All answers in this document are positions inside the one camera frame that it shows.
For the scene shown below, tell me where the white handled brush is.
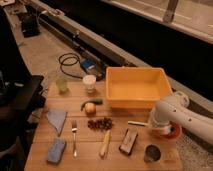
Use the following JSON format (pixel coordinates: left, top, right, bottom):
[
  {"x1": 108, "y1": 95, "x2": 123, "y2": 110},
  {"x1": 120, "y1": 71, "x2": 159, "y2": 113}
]
[{"x1": 127, "y1": 121, "x2": 148, "y2": 126}]

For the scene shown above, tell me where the red bowl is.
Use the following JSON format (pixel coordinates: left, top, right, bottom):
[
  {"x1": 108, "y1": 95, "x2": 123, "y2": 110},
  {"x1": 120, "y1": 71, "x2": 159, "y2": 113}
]
[{"x1": 152, "y1": 122, "x2": 182, "y2": 141}]

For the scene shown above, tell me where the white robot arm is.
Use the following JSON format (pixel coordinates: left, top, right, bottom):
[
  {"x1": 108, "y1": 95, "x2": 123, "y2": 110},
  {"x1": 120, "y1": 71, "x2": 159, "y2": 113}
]
[{"x1": 148, "y1": 91, "x2": 213, "y2": 145}]

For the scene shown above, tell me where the white cup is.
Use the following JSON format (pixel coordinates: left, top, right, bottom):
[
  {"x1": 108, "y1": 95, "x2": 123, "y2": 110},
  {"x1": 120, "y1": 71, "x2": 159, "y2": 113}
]
[{"x1": 83, "y1": 75, "x2": 96, "y2": 93}]

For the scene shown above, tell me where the green chili pepper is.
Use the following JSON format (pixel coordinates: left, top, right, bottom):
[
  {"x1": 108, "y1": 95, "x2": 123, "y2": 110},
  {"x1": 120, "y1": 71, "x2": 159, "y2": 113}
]
[{"x1": 81, "y1": 98, "x2": 103, "y2": 111}]

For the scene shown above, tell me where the yellow plastic tub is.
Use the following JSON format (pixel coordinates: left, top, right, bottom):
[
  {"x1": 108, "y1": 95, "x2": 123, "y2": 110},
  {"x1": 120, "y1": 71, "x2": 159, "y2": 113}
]
[{"x1": 106, "y1": 67, "x2": 172, "y2": 109}]

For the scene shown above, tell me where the blue electronic box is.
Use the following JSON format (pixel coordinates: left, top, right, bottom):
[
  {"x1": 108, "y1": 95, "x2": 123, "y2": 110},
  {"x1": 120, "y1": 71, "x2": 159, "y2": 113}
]
[{"x1": 80, "y1": 59, "x2": 100, "y2": 75}]

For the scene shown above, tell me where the yellow onion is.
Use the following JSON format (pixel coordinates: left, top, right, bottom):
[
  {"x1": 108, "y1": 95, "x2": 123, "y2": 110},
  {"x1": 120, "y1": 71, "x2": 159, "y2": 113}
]
[{"x1": 84, "y1": 103, "x2": 96, "y2": 115}]

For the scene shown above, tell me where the bunch of dark grapes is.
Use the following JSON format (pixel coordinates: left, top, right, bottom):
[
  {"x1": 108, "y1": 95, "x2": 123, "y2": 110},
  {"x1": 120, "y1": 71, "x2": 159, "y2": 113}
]
[{"x1": 87, "y1": 118, "x2": 113, "y2": 131}]

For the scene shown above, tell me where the green translucent cup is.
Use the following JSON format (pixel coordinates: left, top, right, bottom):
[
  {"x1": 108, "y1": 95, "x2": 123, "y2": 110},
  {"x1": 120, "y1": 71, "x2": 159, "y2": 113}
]
[{"x1": 56, "y1": 77, "x2": 68, "y2": 94}]

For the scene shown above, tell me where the silver fork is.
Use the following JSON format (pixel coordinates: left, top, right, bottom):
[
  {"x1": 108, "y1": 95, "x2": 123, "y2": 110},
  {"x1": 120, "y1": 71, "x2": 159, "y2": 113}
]
[{"x1": 71, "y1": 120, "x2": 77, "y2": 158}]

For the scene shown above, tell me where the black rectangular box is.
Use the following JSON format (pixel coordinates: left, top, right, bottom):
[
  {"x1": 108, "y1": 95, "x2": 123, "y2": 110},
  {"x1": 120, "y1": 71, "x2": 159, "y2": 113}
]
[{"x1": 119, "y1": 129, "x2": 138, "y2": 155}]

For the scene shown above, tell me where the grey folded cloth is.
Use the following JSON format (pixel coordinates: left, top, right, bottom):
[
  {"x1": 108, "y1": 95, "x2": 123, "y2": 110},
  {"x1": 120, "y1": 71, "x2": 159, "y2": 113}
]
[{"x1": 46, "y1": 109, "x2": 67, "y2": 136}]

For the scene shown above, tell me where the dark metal cup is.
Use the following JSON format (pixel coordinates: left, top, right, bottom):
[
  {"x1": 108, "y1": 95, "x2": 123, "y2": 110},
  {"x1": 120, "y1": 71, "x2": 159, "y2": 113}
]
[{"x1": 144, "y1": 145, "x2": 161, "y2": 163}]

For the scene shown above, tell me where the blue sponge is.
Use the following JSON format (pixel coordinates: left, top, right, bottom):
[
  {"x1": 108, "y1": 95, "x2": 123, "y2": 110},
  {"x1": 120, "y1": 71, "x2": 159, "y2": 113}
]
[{"x1": 46, "y1": 138, "x2": 66, "y2": 164}]

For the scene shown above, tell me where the black chair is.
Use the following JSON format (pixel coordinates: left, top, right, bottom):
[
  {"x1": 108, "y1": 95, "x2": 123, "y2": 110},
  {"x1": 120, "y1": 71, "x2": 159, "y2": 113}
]
[{"x1": 0, "y1": 6, "x2": 45, "y2": 171}]

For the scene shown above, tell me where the black box on floor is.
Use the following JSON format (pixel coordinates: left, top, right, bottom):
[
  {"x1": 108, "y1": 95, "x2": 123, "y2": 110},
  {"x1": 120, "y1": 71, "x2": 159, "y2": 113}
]
[{"x1": 21, "y1": 13, "x2": 40, "y2": 38}]

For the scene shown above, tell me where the black coiled cable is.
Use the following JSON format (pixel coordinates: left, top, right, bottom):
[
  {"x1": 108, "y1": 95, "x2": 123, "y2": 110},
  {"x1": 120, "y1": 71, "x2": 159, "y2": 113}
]
[{"x1": 58, "y1": 52, "x2": 84, "y2": 80}]

